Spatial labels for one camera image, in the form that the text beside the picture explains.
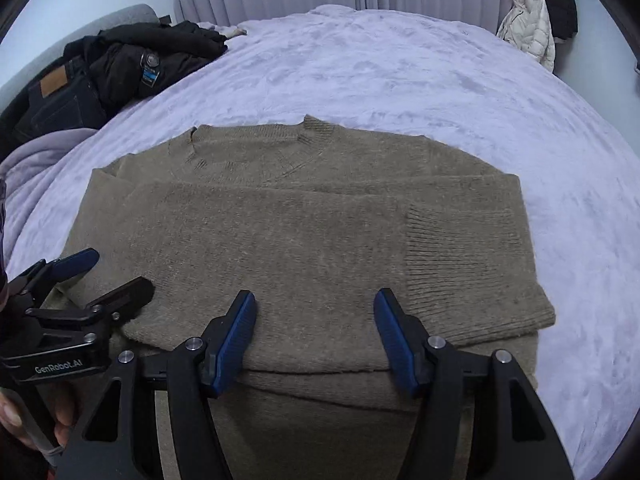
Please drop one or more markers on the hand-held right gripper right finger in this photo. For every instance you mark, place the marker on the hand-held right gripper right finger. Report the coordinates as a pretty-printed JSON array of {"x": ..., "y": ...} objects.
[{"x": 395, "y": 340}]

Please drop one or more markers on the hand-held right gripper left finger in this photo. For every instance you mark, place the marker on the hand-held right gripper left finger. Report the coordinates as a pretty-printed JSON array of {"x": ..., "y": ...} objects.
[{"x": 235, "y": 340}]

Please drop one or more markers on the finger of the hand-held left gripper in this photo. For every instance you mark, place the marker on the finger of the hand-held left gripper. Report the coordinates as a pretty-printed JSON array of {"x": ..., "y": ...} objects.
[
  {"x": 125, "y": 297},
  {"x": 75, "y": 262}
]

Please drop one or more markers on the olive knit sweater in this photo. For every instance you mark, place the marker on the olive knit sweater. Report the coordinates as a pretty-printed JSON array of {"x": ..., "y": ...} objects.
[{"x": 300, "y": 235}]

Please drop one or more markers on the pile of dark clothes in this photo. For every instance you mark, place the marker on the pile of dark clothes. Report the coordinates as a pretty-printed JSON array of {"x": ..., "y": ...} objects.
[{"x": 125, "y": 55}]

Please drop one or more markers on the person's left hand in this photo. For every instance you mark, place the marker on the person's left hand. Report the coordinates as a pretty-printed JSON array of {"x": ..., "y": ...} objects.
[{"x": 65, "y": 410}]

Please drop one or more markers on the lavender quilt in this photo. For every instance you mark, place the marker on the lavender quilt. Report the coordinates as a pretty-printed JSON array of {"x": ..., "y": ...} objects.
[{"x": 30, "y": 160}]

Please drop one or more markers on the dark blue jeans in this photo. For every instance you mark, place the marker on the dark blue jeans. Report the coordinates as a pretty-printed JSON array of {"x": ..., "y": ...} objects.
[{"x": 60, "y": 105}]

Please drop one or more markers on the grey quilted headboard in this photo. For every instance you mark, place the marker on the grey quilted headboard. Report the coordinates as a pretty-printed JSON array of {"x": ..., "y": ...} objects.
[{"x": 50, "y": 40}]

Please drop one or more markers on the lavender fleece blanket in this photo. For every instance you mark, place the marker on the lavender fleece blanket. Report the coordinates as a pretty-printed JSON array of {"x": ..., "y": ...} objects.
[{"x": 400, "y": 85}]

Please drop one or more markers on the small beige cloth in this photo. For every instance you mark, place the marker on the small beige cloth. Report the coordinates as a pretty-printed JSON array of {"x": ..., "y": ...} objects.
[{"x": 234, "y": 33}]

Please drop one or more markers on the white puffer jacket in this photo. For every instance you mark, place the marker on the white puffer jacket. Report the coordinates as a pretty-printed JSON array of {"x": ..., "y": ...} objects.
[{"x": 530, "y": 30}]

